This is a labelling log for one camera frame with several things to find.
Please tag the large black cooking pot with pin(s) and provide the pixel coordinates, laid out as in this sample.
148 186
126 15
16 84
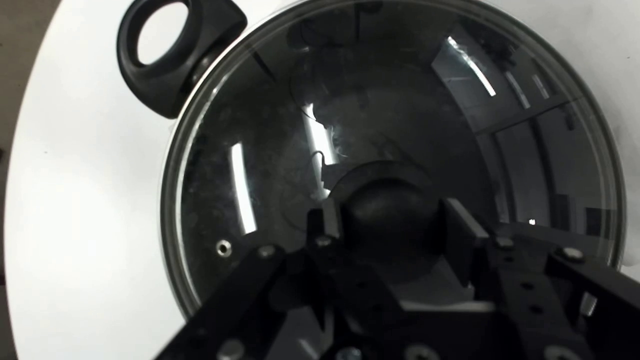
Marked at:
166 67

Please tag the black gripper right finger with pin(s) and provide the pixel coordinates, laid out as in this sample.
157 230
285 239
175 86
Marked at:
549 296

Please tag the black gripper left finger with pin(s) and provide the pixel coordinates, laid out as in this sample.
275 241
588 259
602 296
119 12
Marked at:
246 314

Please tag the glass lid with black knob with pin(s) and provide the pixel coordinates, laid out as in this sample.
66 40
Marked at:
401 132

